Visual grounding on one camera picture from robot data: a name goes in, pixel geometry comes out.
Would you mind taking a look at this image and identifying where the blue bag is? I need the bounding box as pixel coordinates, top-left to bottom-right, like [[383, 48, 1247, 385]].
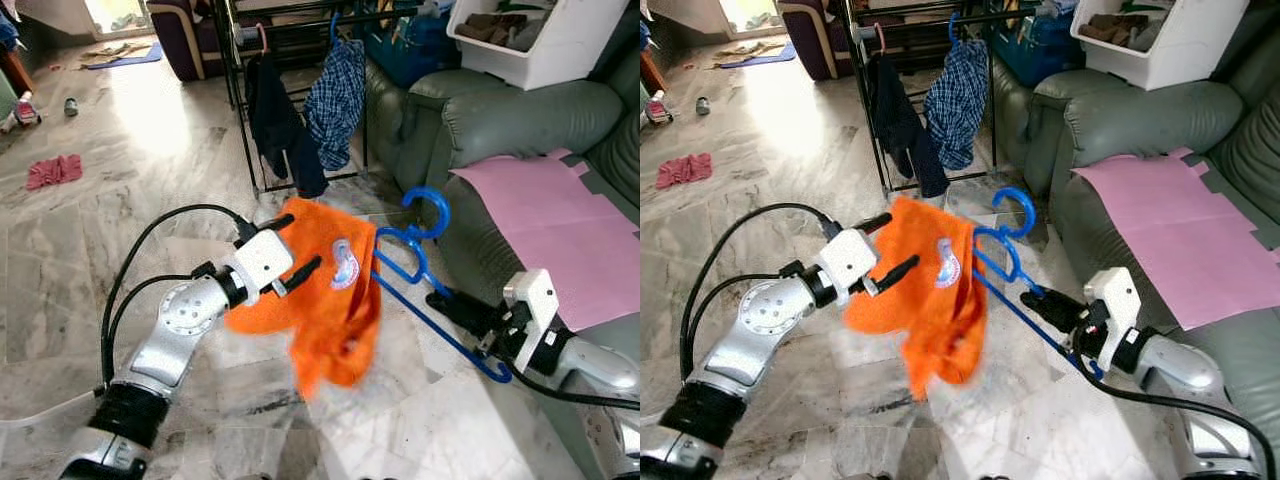
[[990, 10, 1086, 89], [365, 10, 461, 91]]

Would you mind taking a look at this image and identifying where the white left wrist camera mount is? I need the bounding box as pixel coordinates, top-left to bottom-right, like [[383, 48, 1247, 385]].
[[235, 228, 296, 296], [818, 228, 879, 296]]

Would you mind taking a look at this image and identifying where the blue plaid shirt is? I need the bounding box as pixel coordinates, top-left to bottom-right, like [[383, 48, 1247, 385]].
[[925, 38, 991, 171], [303, 38, 368, 171]]

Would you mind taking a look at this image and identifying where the grey garment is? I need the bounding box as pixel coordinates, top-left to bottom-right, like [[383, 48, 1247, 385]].
[[505, 10, 561, 51], [1130, 10, 1181, 51]]

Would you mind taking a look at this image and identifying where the brown garment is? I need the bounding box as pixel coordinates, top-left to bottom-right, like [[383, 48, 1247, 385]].
[[465, 12, 531, 43], [1085, 12, 1151, 43]]

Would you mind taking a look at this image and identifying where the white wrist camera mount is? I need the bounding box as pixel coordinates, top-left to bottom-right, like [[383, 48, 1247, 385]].
[[503, 268, 559, 346], [235, 228, 296, 296], [818, 228, 879, 296], [1085, 268, 1141, 341]]

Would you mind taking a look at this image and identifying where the black metal drying rack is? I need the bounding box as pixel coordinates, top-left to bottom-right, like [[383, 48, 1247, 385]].
[[840, 0, 1076, 196], [215, 0, 451, 196]]

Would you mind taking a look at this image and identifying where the grey green leather sofa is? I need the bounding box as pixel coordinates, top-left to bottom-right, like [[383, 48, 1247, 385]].
[[990, 20, 1280, 480], [365, 20, 641, 480]]

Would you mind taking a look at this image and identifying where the blue door mat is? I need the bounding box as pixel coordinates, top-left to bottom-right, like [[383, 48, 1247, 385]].
[[715, 40, 796, 71], [82, 40, 163, 71]]

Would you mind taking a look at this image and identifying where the orange shirt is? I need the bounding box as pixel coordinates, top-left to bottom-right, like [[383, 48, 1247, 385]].
[[845, 195, 989, 401], [225, 197, 383, 401]]

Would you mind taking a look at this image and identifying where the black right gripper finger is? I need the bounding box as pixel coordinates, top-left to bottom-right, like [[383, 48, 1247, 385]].
[[430, 286, 479, 317], [442, 302, 483, 339], [1032, 304, 1073, 339], [1020, 288, 1067, 317]]

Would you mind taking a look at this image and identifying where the white plastic storage box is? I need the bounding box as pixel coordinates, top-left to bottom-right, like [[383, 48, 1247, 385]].
[[447, 0, 631, 91], [1070, 0, 1251, 91]]

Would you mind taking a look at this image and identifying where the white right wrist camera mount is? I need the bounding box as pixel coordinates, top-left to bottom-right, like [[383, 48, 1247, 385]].
[[503, 268, 559, 346], [1085, 268, 1141, 341]]

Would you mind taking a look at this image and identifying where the dark navy hanging garment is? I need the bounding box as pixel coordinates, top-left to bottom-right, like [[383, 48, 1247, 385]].
[[245, 50, 329, 199], [865, 50, 951, 199]]

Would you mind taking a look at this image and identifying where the red crumpled floor cloth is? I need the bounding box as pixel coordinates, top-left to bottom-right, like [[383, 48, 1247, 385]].
[[27, 153, 84, 191], [655, 152, 713, 191]]

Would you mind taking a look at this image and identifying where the pink sheet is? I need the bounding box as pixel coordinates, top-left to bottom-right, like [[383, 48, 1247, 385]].
[[1072, 148, 1280, 331], [450, 150, 641, 331]]

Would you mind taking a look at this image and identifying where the dark purple armchair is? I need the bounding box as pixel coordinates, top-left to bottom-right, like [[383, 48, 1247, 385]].
[[147, 0, 236, 81], [778, 0, 861, 81]]

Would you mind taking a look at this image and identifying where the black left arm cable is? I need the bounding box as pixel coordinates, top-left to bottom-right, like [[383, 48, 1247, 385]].
[[100, 203, 261, 396], [680, 203, 846, 386]]

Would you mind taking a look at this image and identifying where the translucent white hose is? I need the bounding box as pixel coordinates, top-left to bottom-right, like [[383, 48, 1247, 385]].
[[0, 392, 106, 433]]

